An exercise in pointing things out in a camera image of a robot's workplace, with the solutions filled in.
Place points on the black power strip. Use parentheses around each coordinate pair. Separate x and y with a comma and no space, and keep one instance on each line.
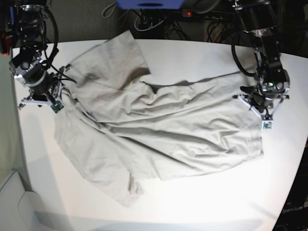
(216,15)

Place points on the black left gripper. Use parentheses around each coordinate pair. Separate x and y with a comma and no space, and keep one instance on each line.
(262,96)

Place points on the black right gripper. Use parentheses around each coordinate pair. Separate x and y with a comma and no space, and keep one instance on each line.
(31,73)

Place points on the beige t-shirt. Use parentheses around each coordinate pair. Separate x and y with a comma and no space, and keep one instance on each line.
(118,130)

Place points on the red black tool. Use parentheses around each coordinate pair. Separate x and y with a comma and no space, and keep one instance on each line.
(5,44)

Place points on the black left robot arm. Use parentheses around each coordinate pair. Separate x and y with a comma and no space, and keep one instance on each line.
(259,22)

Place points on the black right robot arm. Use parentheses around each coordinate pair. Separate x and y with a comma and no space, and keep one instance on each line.
(29,30)

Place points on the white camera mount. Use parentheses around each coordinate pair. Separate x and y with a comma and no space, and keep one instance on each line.
(265,110)

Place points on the blue box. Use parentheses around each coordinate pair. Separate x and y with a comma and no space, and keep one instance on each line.
(149,4)

